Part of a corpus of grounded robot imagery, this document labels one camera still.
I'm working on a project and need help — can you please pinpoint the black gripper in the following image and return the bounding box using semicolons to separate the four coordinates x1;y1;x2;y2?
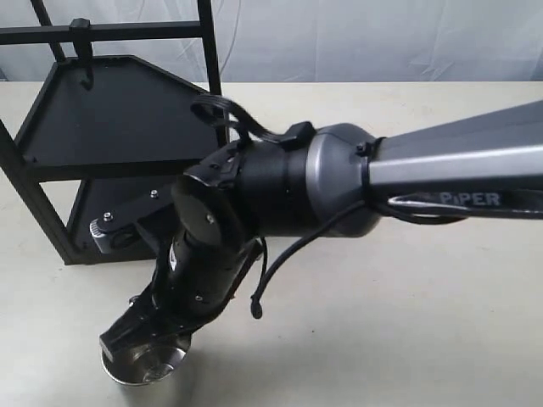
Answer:
99;232;263;352

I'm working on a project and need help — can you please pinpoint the stainless steel mug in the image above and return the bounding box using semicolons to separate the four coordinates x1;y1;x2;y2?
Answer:
102;335;192;387

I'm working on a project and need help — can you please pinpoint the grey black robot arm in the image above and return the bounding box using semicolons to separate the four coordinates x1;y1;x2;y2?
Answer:
100;94;542;360

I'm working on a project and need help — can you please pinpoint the black two-tier metal rack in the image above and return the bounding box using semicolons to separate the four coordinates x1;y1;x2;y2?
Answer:
1;1;227;265

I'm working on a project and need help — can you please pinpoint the grey fabric backdrop curtain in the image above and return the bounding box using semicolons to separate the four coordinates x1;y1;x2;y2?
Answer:
1;1;542;82

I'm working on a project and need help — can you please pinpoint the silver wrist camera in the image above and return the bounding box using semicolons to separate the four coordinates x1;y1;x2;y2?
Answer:
88;218;137;256

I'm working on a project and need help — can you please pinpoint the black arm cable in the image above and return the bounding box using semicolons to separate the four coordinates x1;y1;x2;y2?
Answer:
190;98;467;320

